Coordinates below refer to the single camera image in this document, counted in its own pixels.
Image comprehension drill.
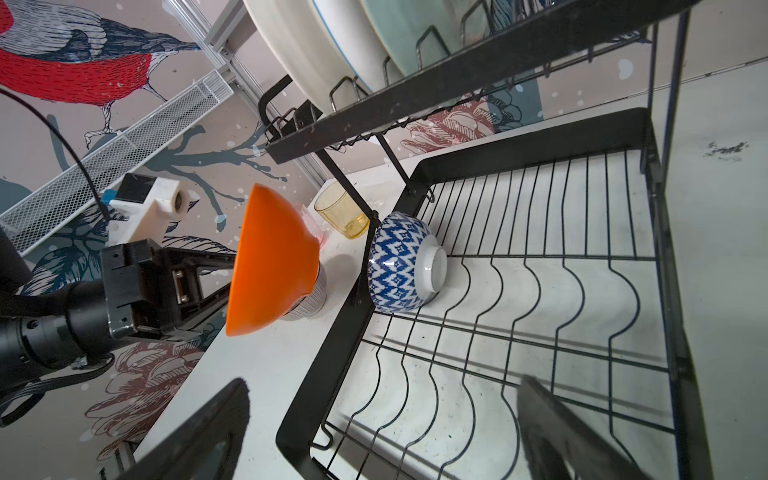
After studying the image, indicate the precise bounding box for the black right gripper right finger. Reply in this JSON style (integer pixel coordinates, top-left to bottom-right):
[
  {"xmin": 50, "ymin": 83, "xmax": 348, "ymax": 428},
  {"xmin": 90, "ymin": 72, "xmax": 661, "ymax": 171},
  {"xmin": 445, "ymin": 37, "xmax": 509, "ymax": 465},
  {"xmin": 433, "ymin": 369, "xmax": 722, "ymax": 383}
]
[{"xmin": 517, "ymin": 376, "xmax": 648, "ymax": 479}]

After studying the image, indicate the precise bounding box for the yellow plastic cup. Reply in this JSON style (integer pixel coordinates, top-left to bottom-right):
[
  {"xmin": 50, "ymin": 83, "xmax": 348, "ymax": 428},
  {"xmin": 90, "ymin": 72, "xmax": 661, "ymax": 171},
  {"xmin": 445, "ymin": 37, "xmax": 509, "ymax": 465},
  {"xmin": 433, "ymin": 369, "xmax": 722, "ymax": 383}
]
[{"xmin": 314, "ymin": 180, "xmax": 370, "ymax": 240}]

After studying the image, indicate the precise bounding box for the blue zigzag patterned bowl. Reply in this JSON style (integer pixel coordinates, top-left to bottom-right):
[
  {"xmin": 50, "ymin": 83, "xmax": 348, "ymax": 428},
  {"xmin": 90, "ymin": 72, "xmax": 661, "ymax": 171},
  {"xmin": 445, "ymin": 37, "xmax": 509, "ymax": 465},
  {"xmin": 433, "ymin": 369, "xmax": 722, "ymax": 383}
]
[{"xmin": 367, "ymin": 211, "xmax": 448, "ymax": 314}]

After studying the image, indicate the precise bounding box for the white mesh wall basket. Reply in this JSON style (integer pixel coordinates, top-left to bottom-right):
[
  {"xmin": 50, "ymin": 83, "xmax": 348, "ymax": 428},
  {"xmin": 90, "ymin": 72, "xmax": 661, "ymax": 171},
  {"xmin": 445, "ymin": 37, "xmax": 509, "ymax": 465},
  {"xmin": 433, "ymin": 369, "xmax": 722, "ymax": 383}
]
[{"xmin": 1, "ymin": 70, "xmax": 234, "ymax": 256}]

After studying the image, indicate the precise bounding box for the aluminium frame corner post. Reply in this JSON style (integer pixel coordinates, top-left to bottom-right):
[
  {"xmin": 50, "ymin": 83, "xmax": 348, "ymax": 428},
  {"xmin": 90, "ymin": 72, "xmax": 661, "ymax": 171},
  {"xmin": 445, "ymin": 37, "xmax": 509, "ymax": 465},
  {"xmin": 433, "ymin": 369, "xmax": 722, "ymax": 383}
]
[{"xmin": 164, "ymin": 0, "xmax": 331, "ymax": 187}]

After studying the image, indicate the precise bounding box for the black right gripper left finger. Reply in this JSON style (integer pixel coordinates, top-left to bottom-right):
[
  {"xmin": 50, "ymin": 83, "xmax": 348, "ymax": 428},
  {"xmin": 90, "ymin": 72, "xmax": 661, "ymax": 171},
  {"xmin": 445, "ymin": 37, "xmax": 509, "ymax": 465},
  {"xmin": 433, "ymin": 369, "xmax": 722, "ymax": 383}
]
[{"xmin": 121, "ymin": 378, "xmax": 250, "ymax": 480}]

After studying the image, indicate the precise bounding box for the orange bowl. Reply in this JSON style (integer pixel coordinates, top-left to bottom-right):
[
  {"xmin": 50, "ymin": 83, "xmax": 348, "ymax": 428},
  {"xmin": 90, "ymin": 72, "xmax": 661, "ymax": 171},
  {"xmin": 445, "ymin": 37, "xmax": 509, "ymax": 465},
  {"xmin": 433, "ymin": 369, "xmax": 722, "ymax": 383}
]
[{"xmin": 225, "ymin": 184, "xmax": 320, "ymax": 337}]

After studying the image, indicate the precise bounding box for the white striped bowl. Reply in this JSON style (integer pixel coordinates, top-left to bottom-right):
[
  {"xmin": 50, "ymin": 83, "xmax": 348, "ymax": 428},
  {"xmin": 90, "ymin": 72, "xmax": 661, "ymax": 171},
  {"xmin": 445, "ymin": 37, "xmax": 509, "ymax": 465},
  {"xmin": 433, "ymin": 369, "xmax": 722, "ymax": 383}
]
[{"xmin": 282, "ymin": 264, "xmax": 327, "ymax": 321}]

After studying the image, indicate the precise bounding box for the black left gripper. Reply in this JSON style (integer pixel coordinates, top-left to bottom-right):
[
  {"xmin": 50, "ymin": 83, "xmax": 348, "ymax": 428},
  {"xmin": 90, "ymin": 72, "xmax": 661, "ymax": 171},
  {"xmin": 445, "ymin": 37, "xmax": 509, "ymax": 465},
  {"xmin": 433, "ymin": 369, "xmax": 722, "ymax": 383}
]
[{"xmin": 100, "ymin": 240, "xmax": 236, "ymax": 339}]

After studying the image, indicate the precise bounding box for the cream white plate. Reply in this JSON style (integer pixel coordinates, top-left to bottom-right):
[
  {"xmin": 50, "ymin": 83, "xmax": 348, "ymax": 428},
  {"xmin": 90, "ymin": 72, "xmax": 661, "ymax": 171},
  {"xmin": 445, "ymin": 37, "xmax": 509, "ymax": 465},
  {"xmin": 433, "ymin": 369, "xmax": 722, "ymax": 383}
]
[{"xmin": 244, "ymin": 0, "xmax": 386, "ymax": 114}]

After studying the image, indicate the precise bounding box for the black wire dish rack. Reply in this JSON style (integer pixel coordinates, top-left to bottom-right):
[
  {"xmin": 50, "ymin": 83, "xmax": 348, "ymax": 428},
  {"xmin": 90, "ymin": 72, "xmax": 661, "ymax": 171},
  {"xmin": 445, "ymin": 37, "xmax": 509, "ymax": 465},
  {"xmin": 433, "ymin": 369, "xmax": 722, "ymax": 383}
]
[{"xmin": 267, "ymin": 1, "xmax": 713, "ymax": 479}]

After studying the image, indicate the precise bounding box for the mint green plate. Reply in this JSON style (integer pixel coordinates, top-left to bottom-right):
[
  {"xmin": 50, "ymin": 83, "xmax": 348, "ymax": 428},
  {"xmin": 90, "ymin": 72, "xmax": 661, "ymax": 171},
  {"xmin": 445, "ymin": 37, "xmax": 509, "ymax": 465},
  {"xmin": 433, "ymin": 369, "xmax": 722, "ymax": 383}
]
[{"xmin": 361, "ymin": 0, "xmax": 490, "ymax": 76}]

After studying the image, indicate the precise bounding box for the pink plastic cup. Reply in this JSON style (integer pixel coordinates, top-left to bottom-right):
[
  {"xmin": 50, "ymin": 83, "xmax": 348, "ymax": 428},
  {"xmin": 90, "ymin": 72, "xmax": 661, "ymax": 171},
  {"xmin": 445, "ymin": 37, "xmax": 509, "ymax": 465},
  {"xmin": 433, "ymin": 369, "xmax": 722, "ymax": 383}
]
[{"xmin": 298, "ymin": 204, "xmax": 328, "ymax": 247}]

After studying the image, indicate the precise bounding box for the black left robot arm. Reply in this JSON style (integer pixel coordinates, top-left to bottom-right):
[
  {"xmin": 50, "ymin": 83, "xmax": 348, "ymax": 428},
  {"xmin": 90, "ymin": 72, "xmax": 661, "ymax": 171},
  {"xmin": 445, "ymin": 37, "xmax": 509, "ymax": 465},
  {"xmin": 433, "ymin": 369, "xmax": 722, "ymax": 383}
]
[{"xmin": 1, "ymin": 237, "xmax": 236, "ymax": 427}]

